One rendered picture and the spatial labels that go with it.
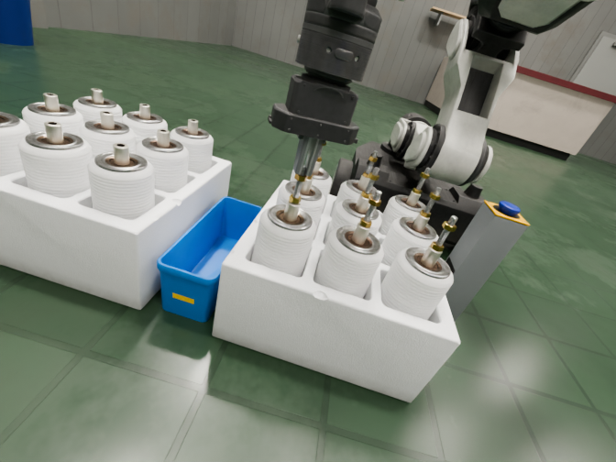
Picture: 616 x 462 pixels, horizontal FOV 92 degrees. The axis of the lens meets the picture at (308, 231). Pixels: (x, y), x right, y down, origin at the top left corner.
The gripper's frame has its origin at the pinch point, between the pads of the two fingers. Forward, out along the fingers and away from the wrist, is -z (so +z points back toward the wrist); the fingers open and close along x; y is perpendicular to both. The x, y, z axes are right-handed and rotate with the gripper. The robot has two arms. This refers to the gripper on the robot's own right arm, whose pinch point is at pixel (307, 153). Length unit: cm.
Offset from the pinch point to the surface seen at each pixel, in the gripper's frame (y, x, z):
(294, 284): -8.2, 1.2, -18.2
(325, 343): -11.8, 8.6, -27.9
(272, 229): -3.4, -3.1, -11.6
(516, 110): 373, 405, 7
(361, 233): -5.3, 10.4, -9.1
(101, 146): 21.4, -34.2, -13.2
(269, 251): -3.9, -3.0, -15.5
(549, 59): 575, 613, 110
